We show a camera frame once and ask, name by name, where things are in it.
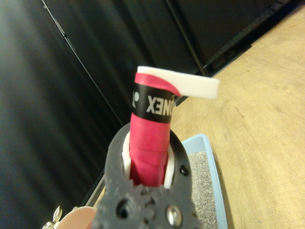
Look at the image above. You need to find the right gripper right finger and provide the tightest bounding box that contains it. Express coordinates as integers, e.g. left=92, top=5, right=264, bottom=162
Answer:
left=145, top=130, right=203, bottom=229

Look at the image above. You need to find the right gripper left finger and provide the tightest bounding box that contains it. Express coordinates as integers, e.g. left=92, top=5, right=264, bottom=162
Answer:
left=91, top=123, right=149, bottom=229

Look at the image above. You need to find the black curtain stand pole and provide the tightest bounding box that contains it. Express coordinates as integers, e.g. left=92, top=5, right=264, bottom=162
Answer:
left=165, top=0, right=211, bottom=78

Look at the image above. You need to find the blue litter tray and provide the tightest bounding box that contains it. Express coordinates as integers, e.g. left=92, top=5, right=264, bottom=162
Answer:
left=78, top=133, right=230, bottom=229

